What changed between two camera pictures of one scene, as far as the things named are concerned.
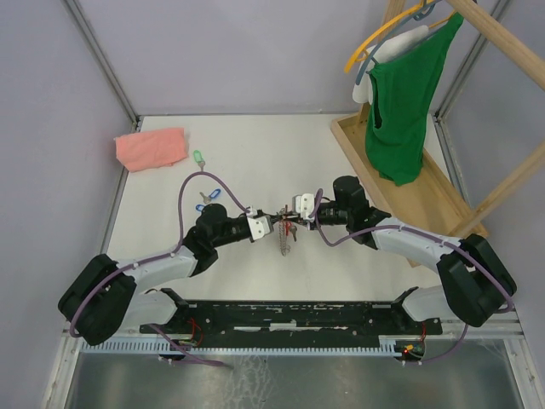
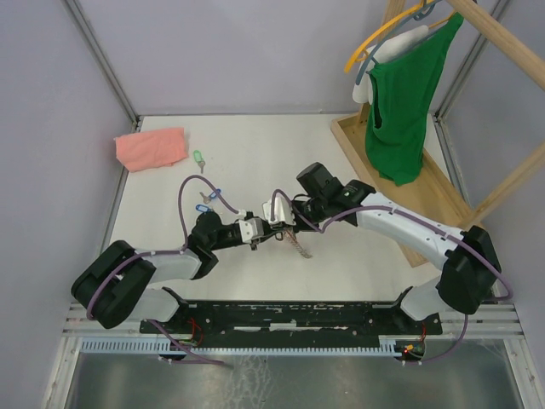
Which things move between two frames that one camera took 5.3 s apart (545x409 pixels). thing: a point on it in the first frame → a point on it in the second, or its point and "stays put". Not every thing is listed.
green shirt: (400, 91) stays put
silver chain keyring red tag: (285, 230) → (297, 244)
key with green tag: (199, 158) stays put
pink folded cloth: (149, 149) stays put
